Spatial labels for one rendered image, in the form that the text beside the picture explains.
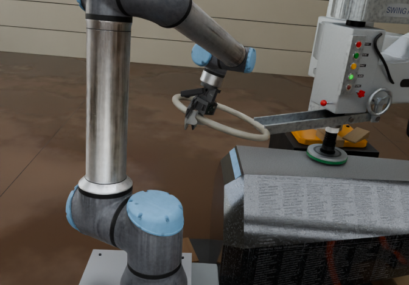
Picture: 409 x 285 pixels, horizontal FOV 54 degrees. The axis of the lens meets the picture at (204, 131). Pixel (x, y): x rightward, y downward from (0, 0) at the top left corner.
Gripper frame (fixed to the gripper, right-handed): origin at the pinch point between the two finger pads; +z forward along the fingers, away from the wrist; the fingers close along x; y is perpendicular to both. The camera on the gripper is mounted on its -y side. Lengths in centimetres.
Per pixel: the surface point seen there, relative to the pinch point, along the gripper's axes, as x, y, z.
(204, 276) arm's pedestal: -29, 47, 32
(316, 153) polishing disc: 77, 32, -1
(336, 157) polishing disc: 80, 42, -3
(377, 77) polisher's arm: 77, 43, -49
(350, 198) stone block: 67, 60, 10
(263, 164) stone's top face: 52, 17, 13
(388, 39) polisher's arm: 121, 28, -73
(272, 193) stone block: 42, 31, 20
